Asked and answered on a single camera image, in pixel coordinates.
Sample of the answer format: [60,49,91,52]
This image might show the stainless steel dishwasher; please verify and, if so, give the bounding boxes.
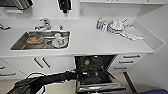
[73,54,127,94]

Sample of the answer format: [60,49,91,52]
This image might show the white base cabinet with doors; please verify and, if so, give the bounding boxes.
[9,55,76,83]

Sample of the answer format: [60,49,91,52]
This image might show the white mug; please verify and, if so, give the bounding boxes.
[54,32,65,47]

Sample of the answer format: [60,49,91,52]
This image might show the small chrome sink button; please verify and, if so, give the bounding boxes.
[58,24,64,31]

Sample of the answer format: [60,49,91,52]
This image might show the orange sponge container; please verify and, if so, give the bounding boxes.
[26,32,45,45]

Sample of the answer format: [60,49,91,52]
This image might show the small white bottle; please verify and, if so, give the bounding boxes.
[101,21,109,33]

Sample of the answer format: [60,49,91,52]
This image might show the blue dish soap bottle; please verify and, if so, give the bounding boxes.
[96,17,103,31]

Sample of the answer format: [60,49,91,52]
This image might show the chrome sink faucet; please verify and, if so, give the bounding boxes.
[34,17,53,32]

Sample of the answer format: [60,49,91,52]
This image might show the stainless steel sink basin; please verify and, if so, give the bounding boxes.
[9,30,72,51]

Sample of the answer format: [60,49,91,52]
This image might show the black soap dispenser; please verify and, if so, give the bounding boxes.
[57,0,72,15]

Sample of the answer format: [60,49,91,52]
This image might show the blue lidded recycling bin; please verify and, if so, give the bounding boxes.
[139,88,168,94]

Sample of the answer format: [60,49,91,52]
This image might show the white wall outlet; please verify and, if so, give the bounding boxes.
[79,9,85,18]

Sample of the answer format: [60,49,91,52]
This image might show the white wall cabinet three doors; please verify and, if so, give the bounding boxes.
[79,0,168,5]

